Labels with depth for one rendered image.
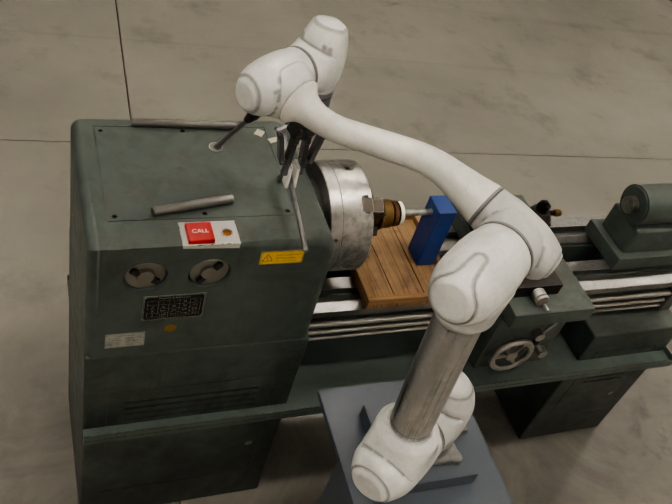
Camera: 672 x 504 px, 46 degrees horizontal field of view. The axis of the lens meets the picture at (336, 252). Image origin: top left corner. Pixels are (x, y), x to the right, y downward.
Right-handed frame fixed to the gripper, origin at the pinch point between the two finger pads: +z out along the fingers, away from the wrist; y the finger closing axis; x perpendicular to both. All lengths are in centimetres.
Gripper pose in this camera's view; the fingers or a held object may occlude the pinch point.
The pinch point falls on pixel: (291, 174)
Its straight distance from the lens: 191.4
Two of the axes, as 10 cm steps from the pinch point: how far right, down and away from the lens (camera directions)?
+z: -2.3, 6.9, 6.8
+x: -2.9, -7.2, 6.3
